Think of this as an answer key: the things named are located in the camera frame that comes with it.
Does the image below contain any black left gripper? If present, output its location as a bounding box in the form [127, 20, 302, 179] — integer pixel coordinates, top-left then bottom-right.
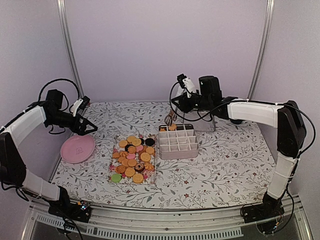
[46, 109, 98, 135]

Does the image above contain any floral patterned tablecloth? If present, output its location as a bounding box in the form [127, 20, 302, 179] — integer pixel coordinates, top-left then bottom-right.
[51, 102, 276, 209]

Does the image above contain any aluminium front rail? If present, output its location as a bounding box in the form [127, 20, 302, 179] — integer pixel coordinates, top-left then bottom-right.
[21, 195, 314, 240]

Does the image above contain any black sandwich cookie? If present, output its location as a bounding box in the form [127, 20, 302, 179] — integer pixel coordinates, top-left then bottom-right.
[144, 138, 155, 147]

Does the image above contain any swirl butter cookie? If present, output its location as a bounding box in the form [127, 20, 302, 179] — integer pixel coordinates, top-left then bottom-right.
[115, 165, 127, 174]

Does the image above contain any green sandwich cookie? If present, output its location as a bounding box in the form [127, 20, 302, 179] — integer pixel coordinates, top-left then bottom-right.
[110, 173, 122, 183]

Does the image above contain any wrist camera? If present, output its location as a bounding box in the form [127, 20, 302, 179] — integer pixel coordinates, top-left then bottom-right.
[69, 96, 90, 117]
[177, 73, 196, 93]

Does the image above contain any clear tin lid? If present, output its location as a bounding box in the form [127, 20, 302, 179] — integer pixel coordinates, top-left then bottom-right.
[182, 109, 216, 132]

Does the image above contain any pink round plate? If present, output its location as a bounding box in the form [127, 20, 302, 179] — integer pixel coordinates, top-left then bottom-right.
[60, 135, 96, 164]

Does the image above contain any chocolate sprinkle donut cookie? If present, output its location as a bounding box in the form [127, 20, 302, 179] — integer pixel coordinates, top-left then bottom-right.
[134, 163, 145, 173]

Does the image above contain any yellow dotted round biscuit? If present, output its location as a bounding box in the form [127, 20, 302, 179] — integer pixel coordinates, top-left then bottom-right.
[132, 173, 144, 184]

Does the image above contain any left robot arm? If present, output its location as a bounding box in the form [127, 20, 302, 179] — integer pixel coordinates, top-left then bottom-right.
[0, 89, 98, 222]

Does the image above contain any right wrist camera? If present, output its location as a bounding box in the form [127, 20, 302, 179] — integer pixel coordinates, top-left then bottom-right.
[177, 73, 196, 93]

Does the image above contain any floral rectangular tray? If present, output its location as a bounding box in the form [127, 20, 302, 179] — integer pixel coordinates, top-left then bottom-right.
[108, 134, 156, 185]

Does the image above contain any pink sandwich cookie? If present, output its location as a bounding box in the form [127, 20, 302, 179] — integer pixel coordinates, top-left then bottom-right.
[126, 153, 136, 160]

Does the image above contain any pink tin with white dividers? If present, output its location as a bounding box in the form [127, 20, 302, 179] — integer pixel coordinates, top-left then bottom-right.
[157, 124, 199, 160]

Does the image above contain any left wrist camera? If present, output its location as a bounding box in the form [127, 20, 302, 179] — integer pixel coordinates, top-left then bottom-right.
[69, 96, 90, 117]

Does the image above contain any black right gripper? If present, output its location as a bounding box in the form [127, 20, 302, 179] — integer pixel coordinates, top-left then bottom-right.
[171, 91, 212, 113]

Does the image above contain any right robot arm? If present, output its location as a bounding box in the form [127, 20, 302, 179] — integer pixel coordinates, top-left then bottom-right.
[169, 74, 308, 223]

